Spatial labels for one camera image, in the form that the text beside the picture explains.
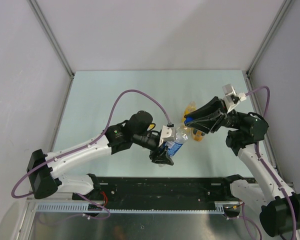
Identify blue bottle cap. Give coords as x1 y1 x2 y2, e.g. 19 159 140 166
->
184 116 193 126

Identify clear blue-cap water bottle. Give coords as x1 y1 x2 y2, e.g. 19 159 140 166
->
159 123 189 167

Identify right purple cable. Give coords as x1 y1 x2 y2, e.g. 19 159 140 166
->
244 86 297 240

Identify right aluminium frame post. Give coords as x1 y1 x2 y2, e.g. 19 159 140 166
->
246 0 295 76

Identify orange juice bottle yellow cap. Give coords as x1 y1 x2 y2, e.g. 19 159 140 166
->
191 128 206 142

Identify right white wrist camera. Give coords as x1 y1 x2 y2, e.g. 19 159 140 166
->
222 84 247 113

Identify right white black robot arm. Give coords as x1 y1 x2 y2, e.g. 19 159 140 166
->
184 93 300 240

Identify grey cable duct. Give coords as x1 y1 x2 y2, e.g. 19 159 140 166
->
34 201 227 215

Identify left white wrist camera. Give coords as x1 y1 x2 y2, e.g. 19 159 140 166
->
158 125 177 147

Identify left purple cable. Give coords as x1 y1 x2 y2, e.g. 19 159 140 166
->
11 89 175 199

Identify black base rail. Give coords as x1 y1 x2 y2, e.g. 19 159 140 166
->
85 174 242 211

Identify yellow honey pomelo drink bottle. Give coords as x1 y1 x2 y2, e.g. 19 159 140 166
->
182 101 197 123

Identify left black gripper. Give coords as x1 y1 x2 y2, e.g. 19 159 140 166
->
132 132 175 166

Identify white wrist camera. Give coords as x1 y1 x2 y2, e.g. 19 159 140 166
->
222 84 247 113
158 125 177 147

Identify purple cable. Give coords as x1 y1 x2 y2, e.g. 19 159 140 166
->
244 86 297 240
11 89 175 199

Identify aluminium frame post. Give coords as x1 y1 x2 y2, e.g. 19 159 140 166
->
26 0 75 77
246 0 295 76

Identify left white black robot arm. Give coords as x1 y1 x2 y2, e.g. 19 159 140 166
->
26 110 176 200

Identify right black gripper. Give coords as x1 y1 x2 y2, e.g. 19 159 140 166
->
183 96 247 134

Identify left aluminium frame post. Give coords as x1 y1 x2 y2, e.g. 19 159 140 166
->
26 0 75 77

